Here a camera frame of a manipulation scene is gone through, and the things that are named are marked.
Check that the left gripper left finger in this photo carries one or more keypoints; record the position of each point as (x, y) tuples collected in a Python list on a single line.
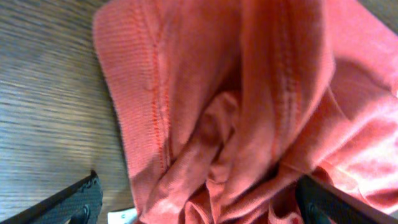
[(79, 203)]

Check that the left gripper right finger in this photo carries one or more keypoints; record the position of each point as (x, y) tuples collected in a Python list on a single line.
[(321, 203)]

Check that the orange printed t-shirt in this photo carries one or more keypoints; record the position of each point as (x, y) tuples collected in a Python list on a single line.
[(224, 105)]

